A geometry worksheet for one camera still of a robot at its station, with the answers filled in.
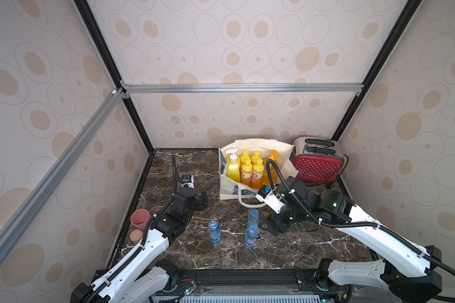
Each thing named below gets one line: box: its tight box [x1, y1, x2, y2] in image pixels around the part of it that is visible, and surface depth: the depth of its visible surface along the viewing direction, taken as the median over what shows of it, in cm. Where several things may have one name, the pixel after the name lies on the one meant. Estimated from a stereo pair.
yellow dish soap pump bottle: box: [225, 147, 241, 184], surface depth 87 cm
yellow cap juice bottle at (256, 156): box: [250, 150, 262, 165], surface depth 90 cm
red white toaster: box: [291, 136, 344, 184], surface depth 99 cm
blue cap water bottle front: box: [244, 224, 259, 250], surface depth 74 cm
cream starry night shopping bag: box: [218, 138, 299, 208], surface depth 87 cm
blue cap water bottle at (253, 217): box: [247, 208, 260, 227], surface depth 77 cm
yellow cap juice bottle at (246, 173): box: [240, 158, 253, 187], surface depth 90 cm
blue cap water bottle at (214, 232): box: [208, 220, 222, 244], surface depth 76 cm
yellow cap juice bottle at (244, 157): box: [239, 149, 251, 167], surface depth 90 cm
